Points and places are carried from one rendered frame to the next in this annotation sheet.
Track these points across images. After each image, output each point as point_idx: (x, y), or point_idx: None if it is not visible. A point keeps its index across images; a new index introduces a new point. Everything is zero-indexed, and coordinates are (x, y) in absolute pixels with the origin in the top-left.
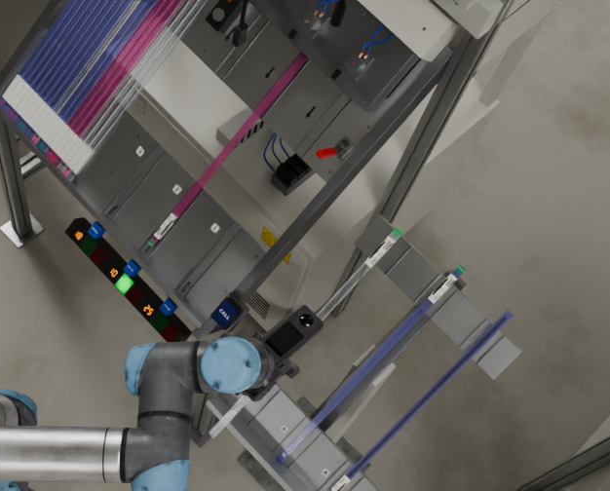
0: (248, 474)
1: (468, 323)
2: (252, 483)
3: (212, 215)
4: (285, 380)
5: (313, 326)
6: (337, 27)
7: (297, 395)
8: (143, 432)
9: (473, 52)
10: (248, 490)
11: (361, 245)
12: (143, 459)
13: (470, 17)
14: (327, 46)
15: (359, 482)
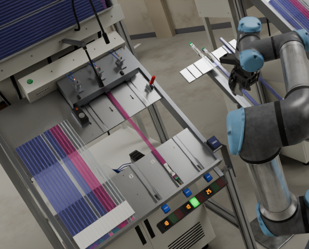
0: (282, 247)
1: (223, 52)
2: (286, 245)
3: (168, 147)
4: (233, 239)
5: (228, 53)
6: (103, 69)
7: (240, 233)
8: (281, 41)
9: (126, 32)
10: (289, 246)
11: (190, 80)
12: (293, 36)
13: (117, 14)
14: (109, 74)
15: None
